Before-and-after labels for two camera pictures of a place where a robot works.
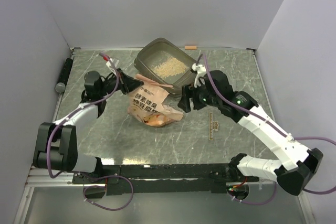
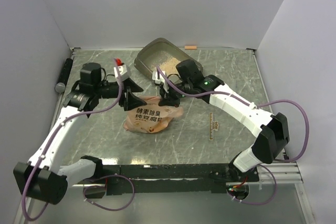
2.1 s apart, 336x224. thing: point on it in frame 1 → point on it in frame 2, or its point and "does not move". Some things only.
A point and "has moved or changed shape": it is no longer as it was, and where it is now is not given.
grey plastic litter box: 160,60 does not move
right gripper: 188,91 → 168,99
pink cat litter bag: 146,104 has moved or changed shape
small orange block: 190,48 does not move
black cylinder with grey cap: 60,86 does not move
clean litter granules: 172,66 does not move
